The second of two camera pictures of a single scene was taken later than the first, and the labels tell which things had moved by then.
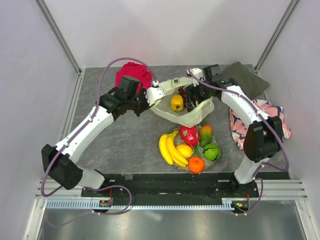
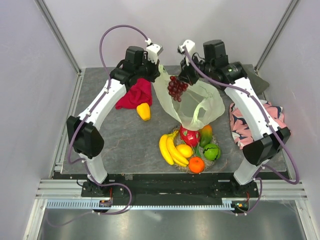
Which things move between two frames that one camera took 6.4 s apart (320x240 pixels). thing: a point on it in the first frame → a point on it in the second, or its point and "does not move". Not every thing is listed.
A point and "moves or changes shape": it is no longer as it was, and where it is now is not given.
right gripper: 191,90 → 186,73
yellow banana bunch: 170,153 does not move
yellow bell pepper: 177,103 → 143,110
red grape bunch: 183,93 → 176,88
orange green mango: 206,135 does not move
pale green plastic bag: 203,109 moves or changes shape
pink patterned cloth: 238,126 does not move
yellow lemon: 185,150 does not move
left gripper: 143,93 → 155,73
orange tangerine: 196,164 does not move
